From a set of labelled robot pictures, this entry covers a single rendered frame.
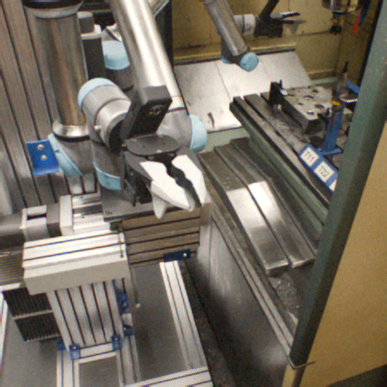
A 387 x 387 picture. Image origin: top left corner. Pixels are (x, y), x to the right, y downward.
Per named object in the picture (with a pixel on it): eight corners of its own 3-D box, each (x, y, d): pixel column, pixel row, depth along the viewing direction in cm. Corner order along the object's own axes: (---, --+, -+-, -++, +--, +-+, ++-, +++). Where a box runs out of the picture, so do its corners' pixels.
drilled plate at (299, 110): (306, 129, 187) (308, 119, 184) (276, 101, 208) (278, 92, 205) (349, 121, 192) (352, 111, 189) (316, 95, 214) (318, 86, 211)
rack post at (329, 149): (321, 156, 177) (336, 92, 158) (314, 150, 181) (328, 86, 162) (341, 153, 179) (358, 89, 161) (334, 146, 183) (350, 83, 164)
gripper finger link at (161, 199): (186, 237, 51) (158, 195, 57) (192, 199, 47) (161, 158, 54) (162, 243, 49) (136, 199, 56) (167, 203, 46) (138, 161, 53)
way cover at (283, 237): (267, 288, 157) (272, 261, 147) (193, 161, 223) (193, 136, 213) (335, 269, 164) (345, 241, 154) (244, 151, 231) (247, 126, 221)
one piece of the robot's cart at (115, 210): (74, 240, 110) (70, 223, 106) (72, 189, 127) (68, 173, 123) (203, 218, 117) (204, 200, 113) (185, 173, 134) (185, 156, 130)
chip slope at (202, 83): (206, 150, 232) (206, 108, 215) (173, 99, 281) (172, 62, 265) (342, 125, 254) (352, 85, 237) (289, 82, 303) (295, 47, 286)
